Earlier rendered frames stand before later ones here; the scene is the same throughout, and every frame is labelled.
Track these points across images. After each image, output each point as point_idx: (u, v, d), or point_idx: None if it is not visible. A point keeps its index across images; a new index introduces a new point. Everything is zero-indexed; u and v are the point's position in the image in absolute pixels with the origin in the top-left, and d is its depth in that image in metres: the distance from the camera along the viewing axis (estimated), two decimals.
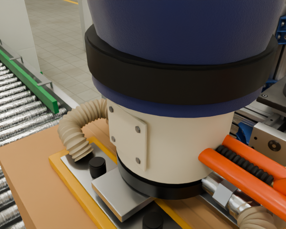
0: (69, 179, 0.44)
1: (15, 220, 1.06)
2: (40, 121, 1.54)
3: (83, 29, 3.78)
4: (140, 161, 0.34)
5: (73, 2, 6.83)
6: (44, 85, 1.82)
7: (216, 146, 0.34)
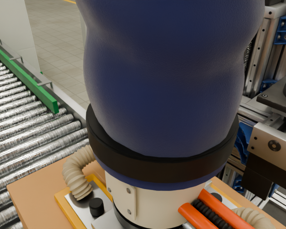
0: (72, 216, 0.52)
1: (15, 220, 1.06)
2: (40, 121, 1.54)
3: (83, 29, 3.78)
4: (131, 212, 0.41)
5: (73, 2, 6.83)
6: (44, 85, 1.82)
7: (192, 200, 0.42)
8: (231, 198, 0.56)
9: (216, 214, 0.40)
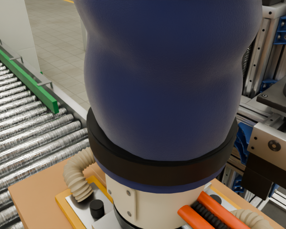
0: (73, 218, 0.53)
1: (15, 220, 1.06)
2: (40, 121, 1.54)
3: (83, 29, 3.78)
4: (131, 215, 0.42)
5: (73, 2, 6.83)
6: (44, 85, 1.82)
7: (192, 202, 0.42)
8: (230, 200, 0.57)
9: (215, 216, 0.41)
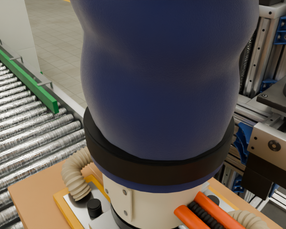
0: (70, 217, 0.53)
1: (15, 220, 1.06)
2: (40, 121, 1.54)
3: (83, 29, 3.78)
4: (127, 214, 0.42)
5: None
6: (44, 85, 1.82)
7: (189, 202, 0.42)
8: (229, 201, 0.56)
9: (211, 216, 0.41)
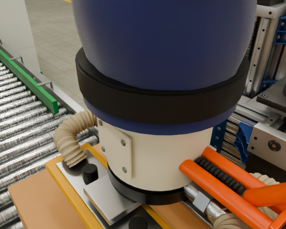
0: (63, 184, 0.48)
1: (15, 220, 1.06)
2: (40, 121, 1.54)
3: None
4: (126, 171, 0.37)
5: None
6: (44, 85, 1.82)
7: (195, 158, 0.37)
8: None
9: None
